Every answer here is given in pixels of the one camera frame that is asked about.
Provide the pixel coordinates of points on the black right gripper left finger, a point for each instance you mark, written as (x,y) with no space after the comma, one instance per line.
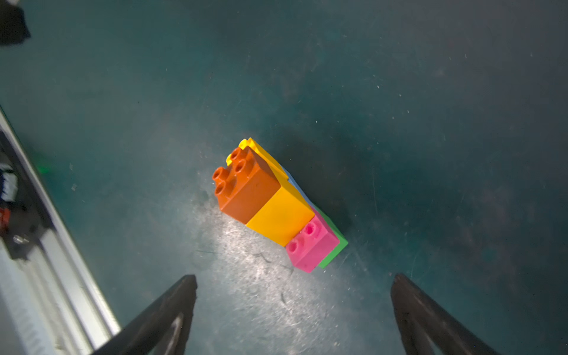
(163,327)

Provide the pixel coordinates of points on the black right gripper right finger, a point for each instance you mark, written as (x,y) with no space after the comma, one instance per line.
(422,322)

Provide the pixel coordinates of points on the pink lego brick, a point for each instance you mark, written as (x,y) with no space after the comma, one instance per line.
(312,244)

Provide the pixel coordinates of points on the orange lego brick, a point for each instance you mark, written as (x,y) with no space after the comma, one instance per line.
(245,186)

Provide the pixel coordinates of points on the yellow lego brick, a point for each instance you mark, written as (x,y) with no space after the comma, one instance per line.
(262,155)
(283,216)

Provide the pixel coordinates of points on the blue lego brick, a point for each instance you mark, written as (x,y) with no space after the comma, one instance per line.
(297,187)

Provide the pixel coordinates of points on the green mat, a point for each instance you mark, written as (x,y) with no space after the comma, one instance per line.
(433,133)

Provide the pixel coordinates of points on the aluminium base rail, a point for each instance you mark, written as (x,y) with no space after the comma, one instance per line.
(49,299)

